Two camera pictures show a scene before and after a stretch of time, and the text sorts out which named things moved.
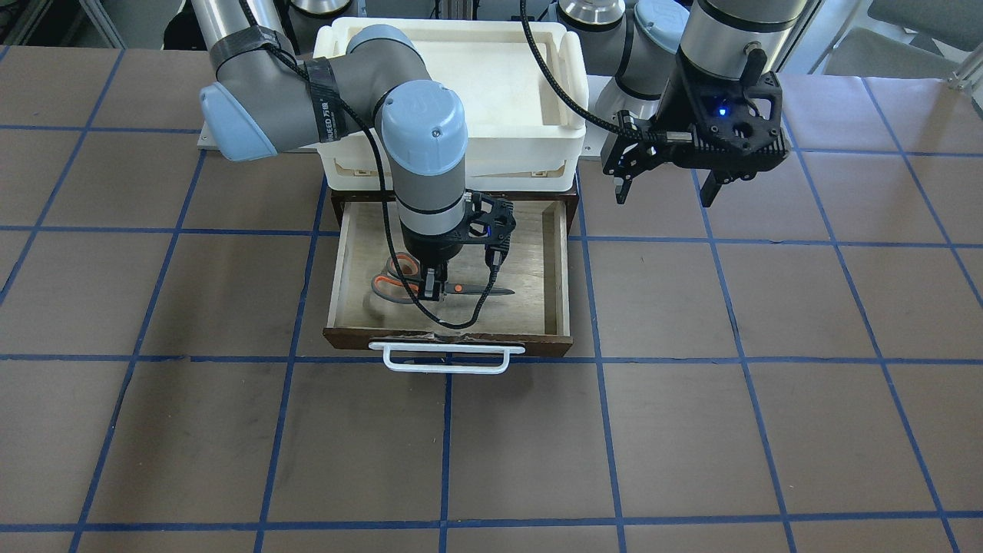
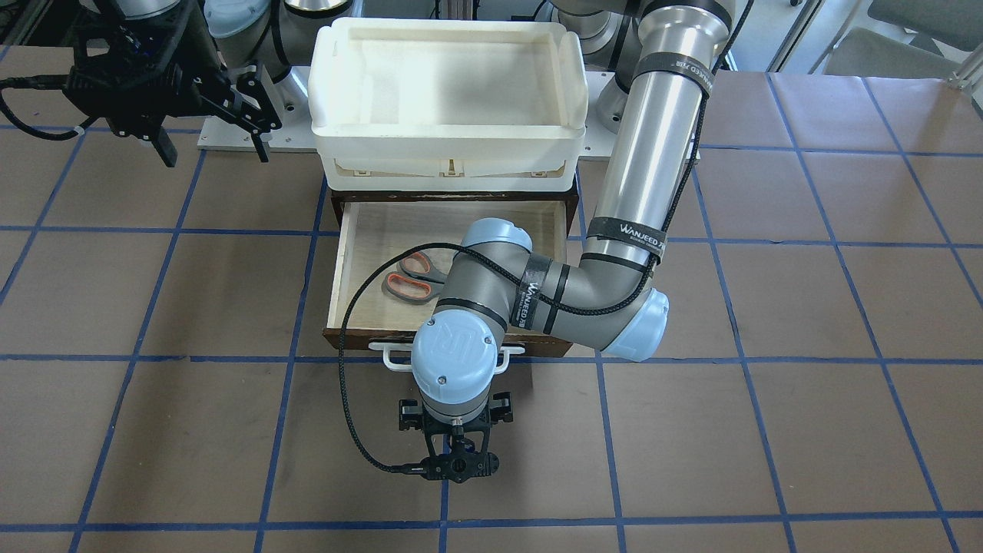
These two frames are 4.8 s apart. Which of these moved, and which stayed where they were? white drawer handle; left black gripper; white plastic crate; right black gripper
Moved: left black gripper; right black gripper
Stayed: white plastic crate; white drawer handle
